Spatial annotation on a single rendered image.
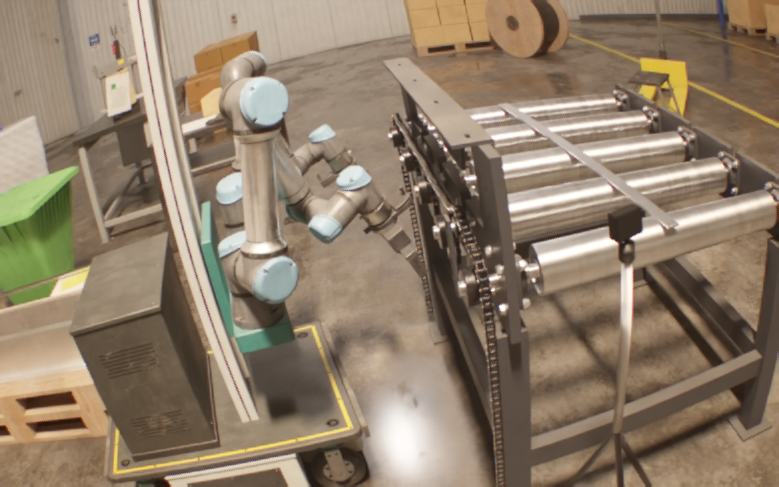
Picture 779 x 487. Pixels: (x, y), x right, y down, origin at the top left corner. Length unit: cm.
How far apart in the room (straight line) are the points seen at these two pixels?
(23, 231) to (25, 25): 989
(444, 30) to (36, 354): 759
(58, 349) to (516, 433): 202
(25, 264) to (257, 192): 252
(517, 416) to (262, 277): 69
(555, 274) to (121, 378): 123
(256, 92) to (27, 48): 1196
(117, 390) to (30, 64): 1164
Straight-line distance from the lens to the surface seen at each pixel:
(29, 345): 303
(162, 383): 196
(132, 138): 594
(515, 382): 162
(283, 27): 1194
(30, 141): 826
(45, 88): 1321
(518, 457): 180
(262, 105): 152
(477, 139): 140
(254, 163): 156
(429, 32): 933
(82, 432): 302
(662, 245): 159
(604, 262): 153
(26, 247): 378
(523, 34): 848
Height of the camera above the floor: 159
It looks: 26 degrees down
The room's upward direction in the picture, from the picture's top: 11 degrees counter-clockwise
